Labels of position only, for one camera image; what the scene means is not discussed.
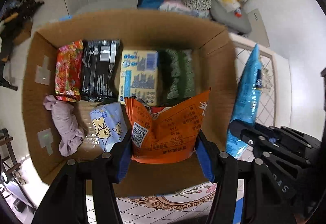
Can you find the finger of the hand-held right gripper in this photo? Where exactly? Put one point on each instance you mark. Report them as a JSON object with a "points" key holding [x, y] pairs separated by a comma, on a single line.
{"points": [[248, 135], [285, 135]]}

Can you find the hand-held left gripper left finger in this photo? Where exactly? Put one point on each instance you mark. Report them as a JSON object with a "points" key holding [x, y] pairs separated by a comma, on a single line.
{"points": [[122, 160]]}

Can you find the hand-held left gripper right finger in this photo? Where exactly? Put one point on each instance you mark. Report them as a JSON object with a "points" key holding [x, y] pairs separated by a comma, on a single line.
{"points": [[203, 155]]}

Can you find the orange snack packet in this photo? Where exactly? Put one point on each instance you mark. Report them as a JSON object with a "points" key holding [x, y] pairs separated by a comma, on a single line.
{"points": [[173, 132]]}

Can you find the blue cartoon tissue pack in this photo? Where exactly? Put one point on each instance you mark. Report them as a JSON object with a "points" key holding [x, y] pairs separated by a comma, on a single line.
{"points": [[107, 122]]}

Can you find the blue snack packet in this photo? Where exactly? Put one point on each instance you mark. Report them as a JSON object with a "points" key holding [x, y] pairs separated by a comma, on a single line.
{"points": [[248, 86]]}

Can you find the purple grey cloth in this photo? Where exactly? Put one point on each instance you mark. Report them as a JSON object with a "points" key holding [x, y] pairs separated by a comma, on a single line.
{"points": [[67, 127]]}

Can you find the green packet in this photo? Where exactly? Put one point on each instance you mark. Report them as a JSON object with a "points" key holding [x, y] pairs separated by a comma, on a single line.
{"points": [[178, 74]]}

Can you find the yellow blue packet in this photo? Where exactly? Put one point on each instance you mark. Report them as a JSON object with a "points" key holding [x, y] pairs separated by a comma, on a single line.
{"points": [[138, 76]]}

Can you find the black snack packet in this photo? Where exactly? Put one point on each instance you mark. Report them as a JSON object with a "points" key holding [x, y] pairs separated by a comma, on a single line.
{"points": [[98, 71]]}

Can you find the red snack packet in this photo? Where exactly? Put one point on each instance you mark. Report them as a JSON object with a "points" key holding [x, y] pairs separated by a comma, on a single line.
{"points": [[68, 71]]}

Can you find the dark wooden chair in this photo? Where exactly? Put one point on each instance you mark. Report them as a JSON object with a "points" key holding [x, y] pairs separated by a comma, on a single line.
{"points": [[7, 152]]}

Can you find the black white patterned cloth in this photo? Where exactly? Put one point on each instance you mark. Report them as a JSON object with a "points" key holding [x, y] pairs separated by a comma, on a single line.
{"points": [[198, 2]]}

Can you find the pink cloth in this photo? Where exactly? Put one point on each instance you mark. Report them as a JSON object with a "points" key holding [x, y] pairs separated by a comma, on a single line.
{"points": [[178, 9]]}

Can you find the small cardboard box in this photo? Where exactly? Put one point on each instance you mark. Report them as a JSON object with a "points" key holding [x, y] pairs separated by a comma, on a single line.
{"points": [[23, 35]]}

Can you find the black folding cart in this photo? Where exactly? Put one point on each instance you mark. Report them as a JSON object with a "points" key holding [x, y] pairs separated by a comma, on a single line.
{"points": [[15, 23]]}

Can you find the white wall panel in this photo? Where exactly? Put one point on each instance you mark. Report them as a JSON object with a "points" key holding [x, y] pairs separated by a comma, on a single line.
{"points": [[258, 27]]}

